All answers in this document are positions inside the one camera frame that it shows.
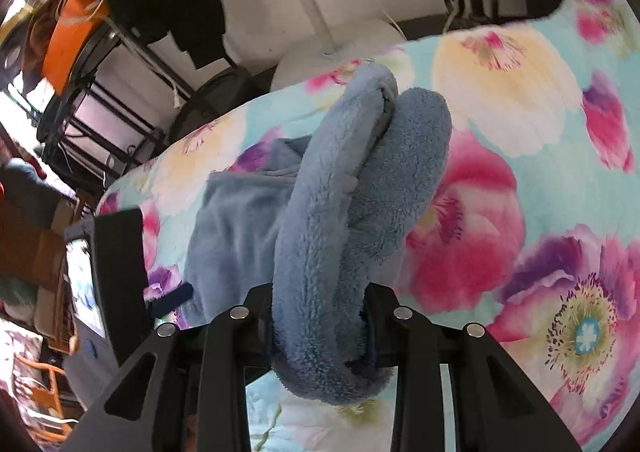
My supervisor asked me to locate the white fan stand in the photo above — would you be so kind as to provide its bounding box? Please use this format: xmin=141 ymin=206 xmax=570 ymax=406
xmin=270 ymin=0 xmax=407 ymax=93

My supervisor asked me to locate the blue fleece jacket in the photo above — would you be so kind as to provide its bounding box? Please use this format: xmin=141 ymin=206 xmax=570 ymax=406
xmin=182 ymin=63 xmax=453 ymax=407

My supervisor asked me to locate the wooden chair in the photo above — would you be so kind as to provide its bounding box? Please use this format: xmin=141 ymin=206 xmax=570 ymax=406
xmin=12 ymin=352 xmax=81 ymax=443

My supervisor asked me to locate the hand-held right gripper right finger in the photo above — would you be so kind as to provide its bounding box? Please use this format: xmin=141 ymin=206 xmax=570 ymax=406
xmin=362 ymin=282 xmax=583 ymax=452

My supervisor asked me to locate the brown cardboard box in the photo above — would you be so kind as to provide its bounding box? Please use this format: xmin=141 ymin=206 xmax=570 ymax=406
xmin=0 ymin=199 xmax=81 ymax=293

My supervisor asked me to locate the dark grey cushion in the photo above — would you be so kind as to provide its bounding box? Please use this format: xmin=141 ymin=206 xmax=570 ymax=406
xmin=0 ymin=157 xmax=66 ymax=213

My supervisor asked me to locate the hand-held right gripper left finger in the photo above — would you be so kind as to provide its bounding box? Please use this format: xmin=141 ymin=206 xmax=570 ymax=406
xmin=60 ymin=282 xmax=281 ymax=452

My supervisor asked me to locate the black hanging garment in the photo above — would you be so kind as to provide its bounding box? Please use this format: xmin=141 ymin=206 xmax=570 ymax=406
xmin=107 ymin=0 xmax=231 ymax=70

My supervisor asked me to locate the floral blanket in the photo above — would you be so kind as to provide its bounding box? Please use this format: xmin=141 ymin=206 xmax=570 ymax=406
xmin=95 ymin=0 xmax=640 ymax=452

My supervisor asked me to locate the black metal rack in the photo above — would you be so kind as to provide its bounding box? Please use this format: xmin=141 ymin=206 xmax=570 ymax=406
xmin=37 ymin=17 xmax=266 ymax=183

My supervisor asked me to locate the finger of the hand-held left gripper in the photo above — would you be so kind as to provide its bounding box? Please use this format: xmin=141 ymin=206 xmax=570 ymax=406
xmin=150 ymin=282 xmax=195 ymax=319

